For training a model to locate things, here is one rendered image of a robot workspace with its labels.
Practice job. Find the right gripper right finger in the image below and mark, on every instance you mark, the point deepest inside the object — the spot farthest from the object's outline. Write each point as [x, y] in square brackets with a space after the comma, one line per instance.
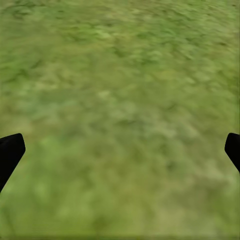
[232, 148]

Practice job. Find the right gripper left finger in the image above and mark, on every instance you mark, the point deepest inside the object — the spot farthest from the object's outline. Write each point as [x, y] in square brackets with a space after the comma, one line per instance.
[12, 148]

